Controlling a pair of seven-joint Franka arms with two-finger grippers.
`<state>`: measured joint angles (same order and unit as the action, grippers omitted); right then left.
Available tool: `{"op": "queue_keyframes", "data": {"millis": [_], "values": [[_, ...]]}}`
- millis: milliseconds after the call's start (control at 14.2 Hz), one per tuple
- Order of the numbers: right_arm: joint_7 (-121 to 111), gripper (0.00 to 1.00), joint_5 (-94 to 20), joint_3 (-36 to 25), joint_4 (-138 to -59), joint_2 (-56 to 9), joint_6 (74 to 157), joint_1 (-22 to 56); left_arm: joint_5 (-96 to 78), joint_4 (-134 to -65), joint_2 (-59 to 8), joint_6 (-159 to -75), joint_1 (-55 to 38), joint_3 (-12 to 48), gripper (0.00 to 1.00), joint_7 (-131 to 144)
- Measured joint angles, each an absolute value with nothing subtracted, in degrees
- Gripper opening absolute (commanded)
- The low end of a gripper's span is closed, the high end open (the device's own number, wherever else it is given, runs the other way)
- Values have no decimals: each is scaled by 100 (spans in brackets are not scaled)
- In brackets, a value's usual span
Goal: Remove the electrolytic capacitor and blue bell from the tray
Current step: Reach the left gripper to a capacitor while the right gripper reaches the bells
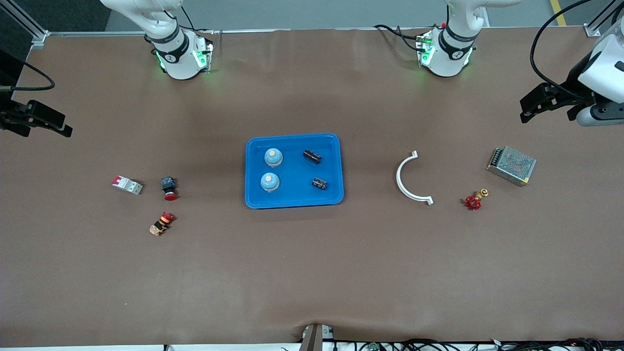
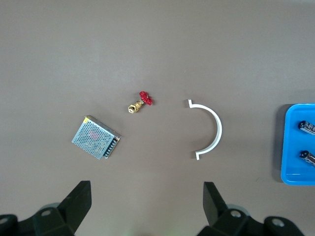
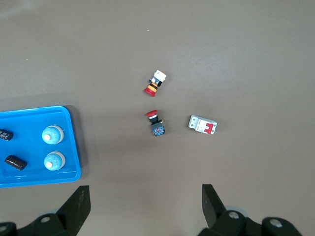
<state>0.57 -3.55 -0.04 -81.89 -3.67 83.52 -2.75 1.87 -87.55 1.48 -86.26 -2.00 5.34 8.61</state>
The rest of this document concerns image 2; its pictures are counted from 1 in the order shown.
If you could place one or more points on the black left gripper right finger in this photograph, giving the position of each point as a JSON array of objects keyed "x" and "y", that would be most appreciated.
[{"x": 214, "y": 206}]

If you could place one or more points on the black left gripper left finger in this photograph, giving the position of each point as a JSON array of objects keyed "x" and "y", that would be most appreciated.
[{"x": 76, "y": 204}]

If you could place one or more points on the dark cylindrical capacitor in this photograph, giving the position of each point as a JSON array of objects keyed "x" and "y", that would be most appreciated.
[
  {"x": 308, "y": 158},
  {"x": 307, "y": 127}
]

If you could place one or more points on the perforated metal power supply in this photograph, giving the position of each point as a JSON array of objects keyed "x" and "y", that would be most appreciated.
[{"x": 94, "y": 135}]

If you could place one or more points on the white semicircular pipe clamp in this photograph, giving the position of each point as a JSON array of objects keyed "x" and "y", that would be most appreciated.
[{"x": 219, "y": 127}]

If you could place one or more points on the blue plastic tray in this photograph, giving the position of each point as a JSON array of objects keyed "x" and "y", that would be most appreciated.
[{"x": 290, "y": 147}]

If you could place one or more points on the brass valve red handwheel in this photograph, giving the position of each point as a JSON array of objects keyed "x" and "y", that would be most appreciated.
[{"x": 134, "y": 107}]

